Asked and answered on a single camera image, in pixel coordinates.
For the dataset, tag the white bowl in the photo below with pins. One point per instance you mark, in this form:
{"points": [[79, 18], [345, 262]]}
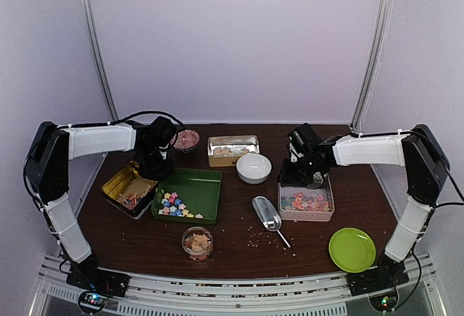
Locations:
{"points": [[253, 168]]}

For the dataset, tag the cream tin of popsicle candies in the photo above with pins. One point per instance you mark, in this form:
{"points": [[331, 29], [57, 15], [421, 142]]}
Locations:
{"points": [[224, 151]]}

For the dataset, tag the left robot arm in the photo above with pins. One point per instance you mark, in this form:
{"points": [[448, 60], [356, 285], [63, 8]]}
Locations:
{"points": [[54, 147]]}

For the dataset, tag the red patterned small bowl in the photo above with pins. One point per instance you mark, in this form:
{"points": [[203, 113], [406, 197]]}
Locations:
{"points": [[186, 141]]}

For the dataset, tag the right aluminium corner post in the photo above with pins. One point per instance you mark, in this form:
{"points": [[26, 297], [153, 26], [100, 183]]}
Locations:
{"points": [[373, 65]]}

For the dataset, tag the front aluminium rail frame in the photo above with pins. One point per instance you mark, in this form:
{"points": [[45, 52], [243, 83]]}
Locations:
{"points": [[322, 294]]}

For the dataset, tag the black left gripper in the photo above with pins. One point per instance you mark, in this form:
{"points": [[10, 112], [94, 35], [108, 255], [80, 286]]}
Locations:
{"points": [[166, 172]]}

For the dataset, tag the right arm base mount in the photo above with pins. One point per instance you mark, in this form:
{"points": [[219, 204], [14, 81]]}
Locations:
{"points": [[380, 284]]}

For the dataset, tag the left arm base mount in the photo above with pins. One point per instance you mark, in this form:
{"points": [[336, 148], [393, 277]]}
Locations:
{"points": [[97, 292]]}

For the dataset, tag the left aluminium corner post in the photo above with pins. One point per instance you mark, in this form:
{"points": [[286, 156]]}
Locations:
{"points": [[97, 57]]}

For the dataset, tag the lime green plate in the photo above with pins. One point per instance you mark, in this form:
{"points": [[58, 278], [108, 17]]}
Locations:
{"points": [[352, 250]]}

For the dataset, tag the clear plastic jar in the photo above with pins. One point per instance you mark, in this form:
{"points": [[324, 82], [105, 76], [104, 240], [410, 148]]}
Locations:
{"points": [[197, 242]]}

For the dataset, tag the green tray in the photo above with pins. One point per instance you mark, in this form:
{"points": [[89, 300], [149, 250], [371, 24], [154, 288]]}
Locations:
{"points": [[189, 196]]}

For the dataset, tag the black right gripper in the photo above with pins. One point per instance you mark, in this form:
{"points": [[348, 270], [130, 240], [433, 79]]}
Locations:
{"points": [[288, 177]]}

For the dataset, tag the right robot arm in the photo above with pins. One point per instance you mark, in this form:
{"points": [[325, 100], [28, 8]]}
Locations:
{"points": [[417, 151]]}

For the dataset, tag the aluminium corner post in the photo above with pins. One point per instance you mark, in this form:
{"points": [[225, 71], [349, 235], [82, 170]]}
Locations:
{"points": [[373, 65], [97, 57]]}

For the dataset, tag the pink tin of star candies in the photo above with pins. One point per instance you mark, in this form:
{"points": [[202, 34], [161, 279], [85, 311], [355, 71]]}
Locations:
{"points": [[306, 204]]}

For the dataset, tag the metal scoop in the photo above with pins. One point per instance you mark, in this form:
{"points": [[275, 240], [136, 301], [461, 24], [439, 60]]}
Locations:
{"points": [[269, 216]]}

